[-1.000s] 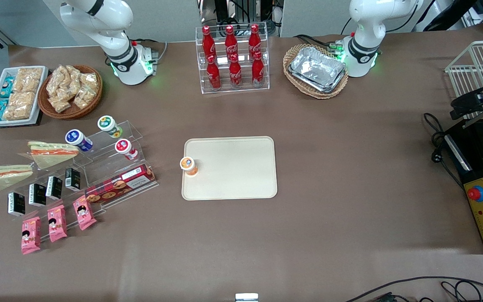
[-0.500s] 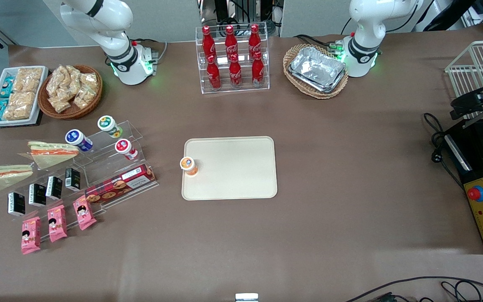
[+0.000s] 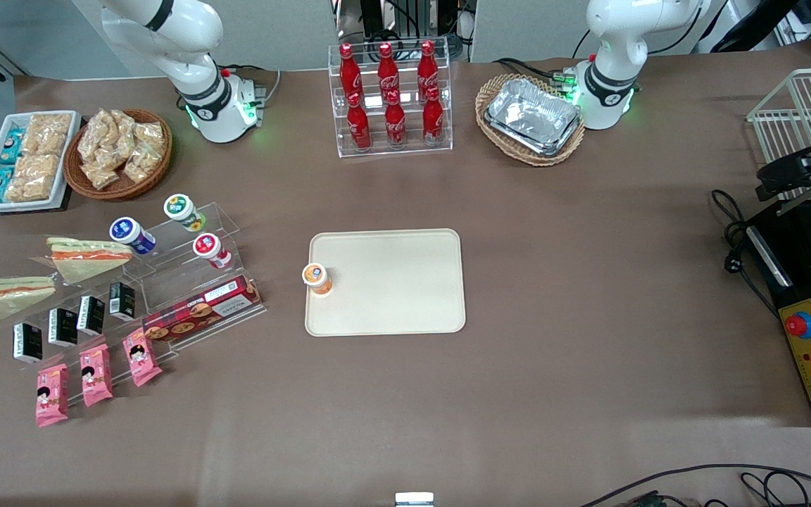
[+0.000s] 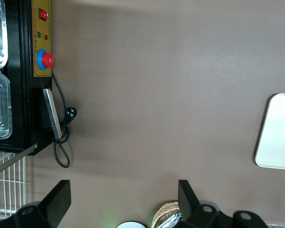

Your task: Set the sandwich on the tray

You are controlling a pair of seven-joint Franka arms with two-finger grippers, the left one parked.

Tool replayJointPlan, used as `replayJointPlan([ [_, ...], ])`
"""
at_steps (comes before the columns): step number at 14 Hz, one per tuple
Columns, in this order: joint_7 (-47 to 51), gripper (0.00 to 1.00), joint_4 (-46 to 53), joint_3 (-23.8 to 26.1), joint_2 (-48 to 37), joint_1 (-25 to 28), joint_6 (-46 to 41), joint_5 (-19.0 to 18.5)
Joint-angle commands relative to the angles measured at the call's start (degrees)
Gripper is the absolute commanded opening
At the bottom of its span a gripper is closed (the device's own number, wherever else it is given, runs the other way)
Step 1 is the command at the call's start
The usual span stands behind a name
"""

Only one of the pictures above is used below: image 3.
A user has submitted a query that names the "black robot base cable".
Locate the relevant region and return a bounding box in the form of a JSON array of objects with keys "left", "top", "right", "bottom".
[{"left": 493, "top": 58, "right": 575, "bottom": 85}]

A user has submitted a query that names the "green cap drink bottle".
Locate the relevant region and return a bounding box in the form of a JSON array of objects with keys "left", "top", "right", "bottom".
[{"left": 163, "top": 194, "right": 207, "bottom": 233}]

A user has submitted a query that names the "black milk carton rightmost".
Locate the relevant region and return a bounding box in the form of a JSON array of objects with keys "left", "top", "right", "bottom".
[{"left": 108, "top": 282, "right": 137, "bottom": 322}]

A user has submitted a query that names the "white wire basket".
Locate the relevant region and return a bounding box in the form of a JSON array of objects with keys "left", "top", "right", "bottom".
[{"left": 746, "top": 67, "right": 811, "bottom": 201}]

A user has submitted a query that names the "light tan wicker basket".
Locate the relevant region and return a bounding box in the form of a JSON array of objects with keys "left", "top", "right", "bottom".
[{"left": 475, "top": 73, "right": 586, "bottom": 168}]

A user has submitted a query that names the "dark brown wicker basket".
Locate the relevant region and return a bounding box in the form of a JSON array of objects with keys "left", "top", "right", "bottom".
[{"left": 63, "top": 108, "right": 173, "bottom": 202}]

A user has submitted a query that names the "black equipment rack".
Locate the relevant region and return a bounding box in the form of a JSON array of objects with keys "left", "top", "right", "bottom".
[{"left": 335, "top": 0, "right": 478, "bottom": 63}]

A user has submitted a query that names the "aluminium foil container stack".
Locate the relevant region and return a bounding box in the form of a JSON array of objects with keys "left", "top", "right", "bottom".
[{"left": 484, "top": 77, "right": 582, "bottom": 157}]

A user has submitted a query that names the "blue cap drink bottle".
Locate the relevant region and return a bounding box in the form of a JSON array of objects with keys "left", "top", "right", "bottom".
[{"left": 109, "top": 217, "right": 158, "bottom": 256}]

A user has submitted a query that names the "orange cap drink bottle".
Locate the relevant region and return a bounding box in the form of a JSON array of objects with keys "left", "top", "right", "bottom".
[{"left": 301, "top": 263, "right": 334, "bottom": 296}]

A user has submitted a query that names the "black milk carton leftmost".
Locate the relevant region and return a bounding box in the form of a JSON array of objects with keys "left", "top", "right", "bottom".
[{"left": 13, "top": 322, "right": 44, "bottom": 364}]

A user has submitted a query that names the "red tartan shortbread box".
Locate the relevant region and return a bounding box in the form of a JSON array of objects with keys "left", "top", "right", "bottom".
[{"left": 142, "top": 274, "right": 263, "bottom": 344}]

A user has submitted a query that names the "brown cracker snack pack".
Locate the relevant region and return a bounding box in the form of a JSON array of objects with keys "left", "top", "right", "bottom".
[
  {"left": 15, "top": 154, "right": 61, "bottom": 185},
  {"left": 3, "top": 176, "right": 54, "bottom": 204},
  {"left": 23, "top": 113, "right": 73, "bottom": 157}
]

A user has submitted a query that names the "triangle sandwich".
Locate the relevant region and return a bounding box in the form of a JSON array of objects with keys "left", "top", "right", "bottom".
[
  {"left": 0, "top": 276, "right": 58, "bottom": 327},
  {"left": 31, "top": 237, "right": 134, "bottom": 286}
]

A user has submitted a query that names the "beige plastic tray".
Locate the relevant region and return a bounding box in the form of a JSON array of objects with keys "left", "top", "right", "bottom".
[{"left": 305, "top": 228, "right": 467, "bottom": 337}]

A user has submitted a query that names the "white rectangular serving dish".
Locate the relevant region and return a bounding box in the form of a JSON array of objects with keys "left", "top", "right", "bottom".
[{"left": 0, "top": 111, "right": 82, "bottom": 214}]

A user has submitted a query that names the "black milk carton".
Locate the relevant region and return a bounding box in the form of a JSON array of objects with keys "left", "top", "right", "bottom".
[
  {"left": 48, "top": 307, "right": 80, "bottom": 348},
  {"left": 108, "top": 282, "right": 137, "bottom": 322},
  {"left": 77, "top": 295, "right": 106, "bottom": 336},
  {"left": 13, "top": 322, "right": 44, "bottom": 364}
]

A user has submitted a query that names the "black power cable with plug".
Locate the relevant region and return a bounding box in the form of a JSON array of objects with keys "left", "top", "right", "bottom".
[{"left": 710, "top": 189, "right": 779, "bottom": 318}]

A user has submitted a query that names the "pink cartoon snack pack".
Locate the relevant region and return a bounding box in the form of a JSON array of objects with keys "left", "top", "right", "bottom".
[
  {"left": 34, "top": 363, "right": 70, "bottom": 428},
  {"left": 122, "top": 327, "right": 163, "bottom": 388},
  {"left": 80, "top": 344, "right": 115, "bottom": 408}
]

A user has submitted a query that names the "clear bag of puffed snacks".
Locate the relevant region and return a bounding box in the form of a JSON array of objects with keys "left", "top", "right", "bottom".
[
  {"left": 80, "top": 161, "right": 121, "bottom": 191},
  {"left": 134, "top": 123, "right": 165, "bottom": 152},
  {"left": 77, "top": 116, "right": 114, "bottom": 166},
  {"left": 122, "top": 144, "right": 160, "bottom": 184},
  {"left": 96, "top": 109, "right": 137, "bottom": 142}
]

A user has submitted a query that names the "black sealing machine yellow panel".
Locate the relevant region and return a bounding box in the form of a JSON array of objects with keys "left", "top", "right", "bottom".
[{"left": 745, "top": 137, "right": 811, "bottom": 428}]

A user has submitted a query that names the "clear acrylic tiered stand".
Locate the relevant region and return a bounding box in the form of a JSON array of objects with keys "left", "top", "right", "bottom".
[{"left": 0, "top": 202, "right": 269, "bottom": 409}]

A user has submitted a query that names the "red cap drink bottle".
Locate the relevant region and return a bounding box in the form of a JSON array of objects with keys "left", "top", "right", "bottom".
[{"left": 192, "top": 233, "right": 233, "bottom": 270}]

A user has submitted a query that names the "red cola bottle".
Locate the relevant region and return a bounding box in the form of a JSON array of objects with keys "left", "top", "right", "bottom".
[
  {"left": 339, "top": 42, "right": 364, "bottom": 99},
  {"left": 384, "top": 90, "right": 408, "bottom": 149},
  {"left": 422, "top": 87, "right": 445, "bottom": 145},
  {"left": 377, "top": 42, "right": 401, "bottom": 99},
  {"left": 417, "top": 40, "right": 440, "bottom": 96},
  {"left": 346, "top": 92, "right": 372, "bottom": 152}
]

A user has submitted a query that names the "clear acrylic bottle rack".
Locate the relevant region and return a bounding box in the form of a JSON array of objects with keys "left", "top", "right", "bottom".
[{"left": 327, "top": 39, "right": 454, "bottom": 158}]

